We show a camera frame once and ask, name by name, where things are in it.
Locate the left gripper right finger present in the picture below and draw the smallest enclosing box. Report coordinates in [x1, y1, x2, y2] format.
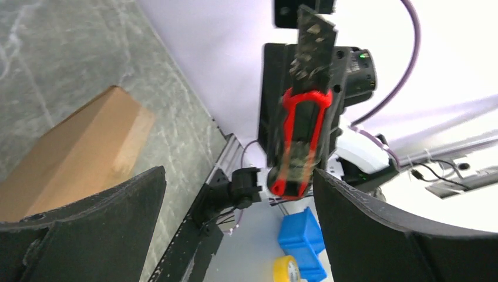
[313, 169, 497, 282]

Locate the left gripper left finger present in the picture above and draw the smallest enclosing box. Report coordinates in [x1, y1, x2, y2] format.
[1, 166, 166, 281]

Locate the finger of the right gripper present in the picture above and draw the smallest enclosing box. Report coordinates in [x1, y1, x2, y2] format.
[290, 5, 337, 93]

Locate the red black utility knife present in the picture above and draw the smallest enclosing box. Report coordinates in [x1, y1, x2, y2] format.
[267, 88, 334, 200]

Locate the brown cardboard express box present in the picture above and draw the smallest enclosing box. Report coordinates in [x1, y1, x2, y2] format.
[1, 86, 155, 221]

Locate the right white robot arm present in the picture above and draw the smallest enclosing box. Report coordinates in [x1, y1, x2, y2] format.
[267, 4, 398, 199]

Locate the blue plastic bin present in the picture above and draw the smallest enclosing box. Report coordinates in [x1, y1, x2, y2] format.
[278, 207, 327, 281]

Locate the yellow tape roll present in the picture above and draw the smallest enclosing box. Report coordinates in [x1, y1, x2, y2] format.
[272, 256, 301, 282]

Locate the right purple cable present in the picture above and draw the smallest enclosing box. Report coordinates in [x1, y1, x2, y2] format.
[348, 0, 422, 168]

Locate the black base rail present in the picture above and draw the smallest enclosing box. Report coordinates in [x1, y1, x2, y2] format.
[149, 134, 262, 282]

